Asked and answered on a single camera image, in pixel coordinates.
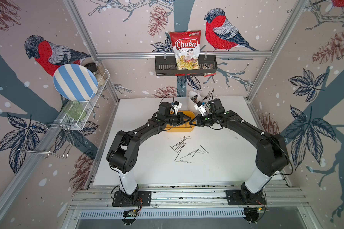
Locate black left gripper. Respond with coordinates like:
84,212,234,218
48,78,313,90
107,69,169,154
164,112,192,127

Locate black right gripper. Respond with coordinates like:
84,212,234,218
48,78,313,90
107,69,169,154
188,114,216,127

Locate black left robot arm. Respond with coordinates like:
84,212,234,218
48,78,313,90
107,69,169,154
107,102,192,201

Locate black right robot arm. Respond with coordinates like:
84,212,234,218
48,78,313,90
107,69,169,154
189,98,290,203

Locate yellow plastic storage box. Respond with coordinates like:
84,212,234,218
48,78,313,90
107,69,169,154
164,110,194,132

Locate white cutlery holder cup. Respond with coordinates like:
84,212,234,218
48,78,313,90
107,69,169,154
188,91,203,106

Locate steel nail pile left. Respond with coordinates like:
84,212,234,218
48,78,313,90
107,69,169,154
170,136,191,161

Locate metal fork in cup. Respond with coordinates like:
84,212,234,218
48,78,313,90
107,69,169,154
202,91,212,101

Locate steel nail bottom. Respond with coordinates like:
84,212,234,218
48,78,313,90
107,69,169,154
176,160,192,164

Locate red Chuba chips bag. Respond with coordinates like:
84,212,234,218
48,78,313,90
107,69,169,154
170,30,201,70

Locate dark lid spice jar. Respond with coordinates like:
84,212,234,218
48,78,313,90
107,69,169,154
85,62,102,83

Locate green glass bowl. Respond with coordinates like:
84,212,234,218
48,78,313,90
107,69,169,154
62,101,87,120

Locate blue white striped plate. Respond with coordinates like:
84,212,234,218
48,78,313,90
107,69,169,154
53,64,98,102

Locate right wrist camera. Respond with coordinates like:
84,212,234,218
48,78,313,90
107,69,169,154
195,102,206,116

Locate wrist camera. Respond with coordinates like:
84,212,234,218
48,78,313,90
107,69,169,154
195,102,206,116
173,101,182,114

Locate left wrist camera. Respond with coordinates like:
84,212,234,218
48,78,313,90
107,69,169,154
173,101,182,114

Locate black wall basket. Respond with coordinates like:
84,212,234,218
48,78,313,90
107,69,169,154
155,55,217,76

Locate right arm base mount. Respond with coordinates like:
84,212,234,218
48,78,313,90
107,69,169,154
225,189,267,206

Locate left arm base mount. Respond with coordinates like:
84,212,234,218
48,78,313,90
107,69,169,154
112,190,152,207

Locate clear wire dish rack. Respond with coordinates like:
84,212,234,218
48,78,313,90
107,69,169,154
19,70,110,159

